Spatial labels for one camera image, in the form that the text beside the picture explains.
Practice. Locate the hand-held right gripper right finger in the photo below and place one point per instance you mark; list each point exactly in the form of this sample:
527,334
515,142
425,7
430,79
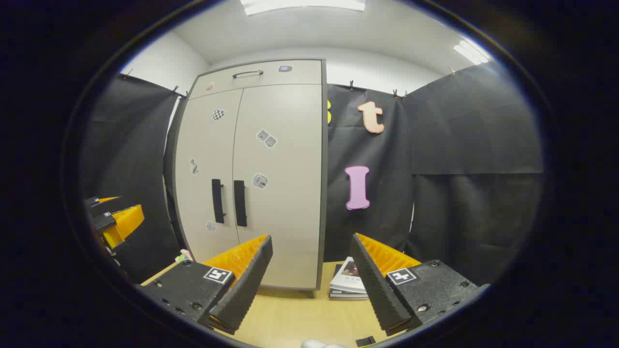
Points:
377,290

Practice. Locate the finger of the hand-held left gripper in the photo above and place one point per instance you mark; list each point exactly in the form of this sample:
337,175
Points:
126,221
100,199

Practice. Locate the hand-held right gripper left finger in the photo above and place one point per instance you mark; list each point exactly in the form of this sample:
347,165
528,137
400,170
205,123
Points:
246,290

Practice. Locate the grey double-door shoe cabinet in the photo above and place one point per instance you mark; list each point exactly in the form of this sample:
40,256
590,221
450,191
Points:
170,154

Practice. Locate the grey cabinet door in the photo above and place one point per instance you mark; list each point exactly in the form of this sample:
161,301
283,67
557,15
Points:
285,217
205,154

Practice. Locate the grey cabinet drawer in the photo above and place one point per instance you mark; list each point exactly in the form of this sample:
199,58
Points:
300,75

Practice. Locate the stack of magazines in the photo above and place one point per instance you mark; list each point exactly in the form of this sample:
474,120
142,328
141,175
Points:
348,285

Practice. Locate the small green toy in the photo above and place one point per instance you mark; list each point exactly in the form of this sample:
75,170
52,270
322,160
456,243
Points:
184,256

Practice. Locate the black backdrop cloth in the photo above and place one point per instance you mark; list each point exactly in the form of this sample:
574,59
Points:
459,145

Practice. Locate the small ceiling light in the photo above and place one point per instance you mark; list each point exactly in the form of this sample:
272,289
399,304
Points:
470,52

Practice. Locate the long ceiling light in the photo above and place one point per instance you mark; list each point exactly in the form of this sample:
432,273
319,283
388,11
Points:
300,5

